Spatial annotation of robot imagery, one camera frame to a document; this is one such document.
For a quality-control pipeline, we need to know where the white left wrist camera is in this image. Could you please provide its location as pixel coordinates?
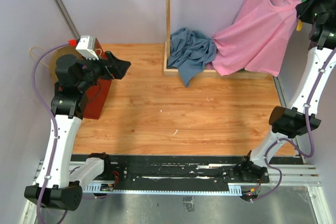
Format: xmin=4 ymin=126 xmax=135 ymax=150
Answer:
xmin=76 ymin=35 xmax=100 ymax=60

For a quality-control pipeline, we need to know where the red paper bag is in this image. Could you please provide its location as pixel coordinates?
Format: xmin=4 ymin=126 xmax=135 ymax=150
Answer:
xmin=49 ymin=37 xmax=113 ymax=120

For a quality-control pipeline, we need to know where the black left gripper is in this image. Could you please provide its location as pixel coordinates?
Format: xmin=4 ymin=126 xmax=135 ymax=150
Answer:
xmin=77 ymin=50 xmax=131 ymax=91

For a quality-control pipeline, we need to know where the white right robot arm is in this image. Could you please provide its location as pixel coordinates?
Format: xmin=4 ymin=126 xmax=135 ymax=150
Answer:
xmin=229 ymin=0 xmax=335 ymax=183

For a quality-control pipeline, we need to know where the pink t-shirt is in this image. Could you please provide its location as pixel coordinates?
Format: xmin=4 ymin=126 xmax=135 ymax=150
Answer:
xmin=211 ymin=0 xmax=301 ymax=77

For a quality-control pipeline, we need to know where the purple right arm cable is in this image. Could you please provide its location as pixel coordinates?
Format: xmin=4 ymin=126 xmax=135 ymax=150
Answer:
xmin=249 ymin=48 xmax=336 ymax=204

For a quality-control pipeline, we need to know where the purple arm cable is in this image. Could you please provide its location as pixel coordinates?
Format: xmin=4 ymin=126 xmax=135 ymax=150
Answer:
xmin=31 ymin=40 xmax=82 ymax=224
xmin=249 ymin=48 xmax=336 ymax=204

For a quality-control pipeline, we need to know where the aluminium corner post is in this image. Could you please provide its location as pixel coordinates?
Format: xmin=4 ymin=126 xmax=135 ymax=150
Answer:
xmin=53 ymin=0 xmax=80 ymax=39

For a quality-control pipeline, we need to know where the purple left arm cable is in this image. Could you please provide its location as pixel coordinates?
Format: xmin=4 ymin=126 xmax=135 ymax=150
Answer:
xmin=31 ymin=40 xmax=82 ymax=224

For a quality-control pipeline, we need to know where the blue crumpled shirt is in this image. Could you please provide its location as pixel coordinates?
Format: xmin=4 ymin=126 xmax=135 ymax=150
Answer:
xmin=167 ymin=27 xmax=217 ymax=87

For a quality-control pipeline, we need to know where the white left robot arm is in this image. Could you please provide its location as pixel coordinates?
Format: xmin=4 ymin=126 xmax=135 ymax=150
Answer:
xmin=24 ymin=51 xmax=131 ymax=211

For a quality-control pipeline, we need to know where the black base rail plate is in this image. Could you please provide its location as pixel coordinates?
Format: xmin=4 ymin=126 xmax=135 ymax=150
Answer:
xmin=69 ymin=153 xmax=271 ymax=193

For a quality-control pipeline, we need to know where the wooden rack frame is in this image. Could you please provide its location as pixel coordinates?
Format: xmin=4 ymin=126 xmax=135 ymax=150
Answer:
xmin=163 ymin=0 xmax=268 ymax=79

